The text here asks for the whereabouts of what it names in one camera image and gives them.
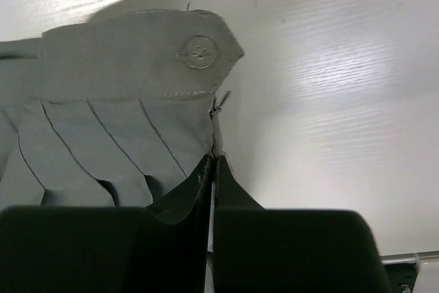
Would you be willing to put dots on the aluminium table frame rail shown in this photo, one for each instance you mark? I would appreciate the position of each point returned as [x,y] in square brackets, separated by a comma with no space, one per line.
[413,272]

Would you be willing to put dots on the grey pleated skirt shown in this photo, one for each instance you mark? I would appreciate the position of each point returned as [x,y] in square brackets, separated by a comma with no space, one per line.
[112,113]

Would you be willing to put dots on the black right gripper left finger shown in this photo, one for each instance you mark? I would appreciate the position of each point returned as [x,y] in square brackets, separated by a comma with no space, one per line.
[159,248]

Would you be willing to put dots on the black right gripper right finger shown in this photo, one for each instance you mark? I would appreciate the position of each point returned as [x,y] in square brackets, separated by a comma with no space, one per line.
[289,250]

